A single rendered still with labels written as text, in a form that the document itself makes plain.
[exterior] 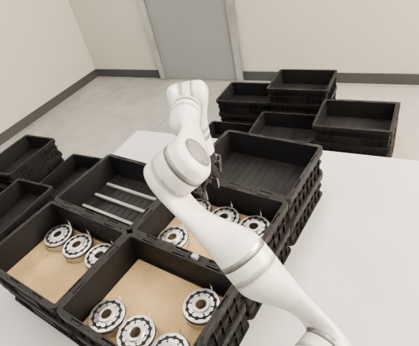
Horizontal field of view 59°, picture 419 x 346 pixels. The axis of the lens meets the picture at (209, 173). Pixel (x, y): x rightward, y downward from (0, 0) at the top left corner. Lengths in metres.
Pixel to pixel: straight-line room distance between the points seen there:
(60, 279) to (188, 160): 0.81
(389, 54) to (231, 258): 3.22
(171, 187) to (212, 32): 3.49
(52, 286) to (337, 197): 1.04
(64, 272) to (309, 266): 0.79
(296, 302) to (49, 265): 0.91
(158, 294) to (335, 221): 0.67
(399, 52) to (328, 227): 2.53
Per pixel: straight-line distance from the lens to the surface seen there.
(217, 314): 0.93
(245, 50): 4.00
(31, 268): 1.41
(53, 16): 4.96
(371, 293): 1.23
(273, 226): 1.07
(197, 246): 1.20
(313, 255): 1.30
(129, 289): 1.17
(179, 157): 0.61
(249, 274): 0.64
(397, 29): 3.63
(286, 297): 0.68
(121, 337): 1.06
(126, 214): 1.41
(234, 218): 1.21
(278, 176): 1.39
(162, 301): 1.11
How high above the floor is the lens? 1.71
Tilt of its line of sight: 37 degrees down
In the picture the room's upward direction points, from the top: 14 degrees counter-clockwise
